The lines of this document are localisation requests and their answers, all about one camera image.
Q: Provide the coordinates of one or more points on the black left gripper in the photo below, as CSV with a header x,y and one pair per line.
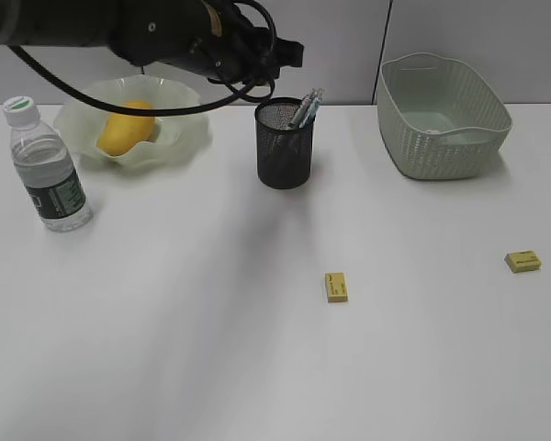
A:
x,y
246,53

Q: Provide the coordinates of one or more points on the grey grip mechanical pencil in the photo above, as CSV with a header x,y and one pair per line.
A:
x,y
310,108

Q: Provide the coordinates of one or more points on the beige grip mechanical pencil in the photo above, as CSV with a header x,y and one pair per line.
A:
x,y
305,108

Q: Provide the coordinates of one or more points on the blue grip mechanical pencil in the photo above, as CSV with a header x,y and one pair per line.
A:
x,y
311,112

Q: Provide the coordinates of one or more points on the yellow mango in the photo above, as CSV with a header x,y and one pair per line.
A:
x,y
122,132

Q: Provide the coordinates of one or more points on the clear water bottle green label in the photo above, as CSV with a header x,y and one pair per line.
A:
x,y
45,167

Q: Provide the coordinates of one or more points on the yellow eraser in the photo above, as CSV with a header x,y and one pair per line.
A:
x,y
335,287
525,261

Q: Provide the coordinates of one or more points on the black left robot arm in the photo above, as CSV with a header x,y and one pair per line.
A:
x,y
139,32

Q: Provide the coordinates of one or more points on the pale green wavy plate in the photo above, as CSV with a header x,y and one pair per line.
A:
x,y
175,140

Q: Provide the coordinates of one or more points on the black mesh pen holder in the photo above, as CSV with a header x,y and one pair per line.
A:
x,y
283,155

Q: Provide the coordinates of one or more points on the pale green woven basket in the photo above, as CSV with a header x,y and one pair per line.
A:
x,y
438,117

